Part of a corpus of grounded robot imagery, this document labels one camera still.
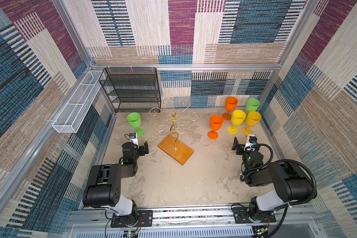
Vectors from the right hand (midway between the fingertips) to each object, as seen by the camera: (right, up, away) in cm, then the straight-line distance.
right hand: (243, 139), depth 89 cm
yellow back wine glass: (-2, +12, +5) cm, 13 cm away
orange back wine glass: (-15, +10, +5) cm, 19 cm away
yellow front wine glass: (+7, +11, +4) cm, 14 cm away
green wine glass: (-66, +11, +6) cm, 67 cm away
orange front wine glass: (-3, +23, +14) cm, 27 cm away
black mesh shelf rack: (-73, +34, +22) cm, 83 cm away
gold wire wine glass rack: (-42, -5, +8) cm, 44 cm away
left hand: (-63, -1, +4) cm, 63 cm away
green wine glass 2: (+11, +22, +13) cm, 28 cm away
